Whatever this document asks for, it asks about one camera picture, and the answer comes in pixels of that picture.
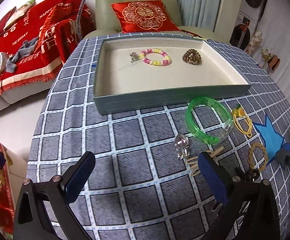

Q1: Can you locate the brown braided bracelet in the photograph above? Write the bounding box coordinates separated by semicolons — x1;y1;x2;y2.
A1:
248;141;269;172

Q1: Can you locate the yellow sunflower hair tie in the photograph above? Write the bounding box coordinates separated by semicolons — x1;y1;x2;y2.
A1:
231;104;254;138

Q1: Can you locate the green translucent bangle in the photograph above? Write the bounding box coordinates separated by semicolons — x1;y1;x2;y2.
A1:
185;96;233;145

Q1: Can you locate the silver crystal hair clip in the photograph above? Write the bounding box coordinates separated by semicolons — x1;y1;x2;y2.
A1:
174;134;190;160

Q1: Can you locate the brown hair tie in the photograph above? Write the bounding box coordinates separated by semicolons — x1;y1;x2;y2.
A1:
182;48;202;65

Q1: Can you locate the pink yellow beaded bracelet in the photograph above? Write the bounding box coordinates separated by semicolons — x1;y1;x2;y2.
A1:
139;48;172;67

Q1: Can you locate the grey jewelry tray beige lining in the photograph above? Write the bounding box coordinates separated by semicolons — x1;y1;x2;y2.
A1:
93;35;251;115

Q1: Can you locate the blue star sticker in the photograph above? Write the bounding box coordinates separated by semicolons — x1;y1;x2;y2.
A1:
253;114;284;163

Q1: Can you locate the blue grid tablecloth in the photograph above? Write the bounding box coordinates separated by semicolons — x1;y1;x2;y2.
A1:
27;35;290;239

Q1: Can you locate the white washing machine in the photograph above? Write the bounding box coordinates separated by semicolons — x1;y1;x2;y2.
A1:
229;0;265;51

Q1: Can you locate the grey cloth on blanket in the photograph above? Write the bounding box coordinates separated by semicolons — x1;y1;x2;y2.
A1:
5;36;39;73

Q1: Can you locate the red embroidered cushion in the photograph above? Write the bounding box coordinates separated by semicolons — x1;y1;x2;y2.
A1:
111;0;180;33

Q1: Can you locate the red blanket with lettering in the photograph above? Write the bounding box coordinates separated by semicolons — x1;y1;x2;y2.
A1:
0;0;95;96

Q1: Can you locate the beige rubber band hair tie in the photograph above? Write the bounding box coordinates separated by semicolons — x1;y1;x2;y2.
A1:
185;146;226;177

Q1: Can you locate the grey braided cable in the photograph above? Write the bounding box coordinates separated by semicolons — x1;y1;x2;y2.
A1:
76;0;96;41

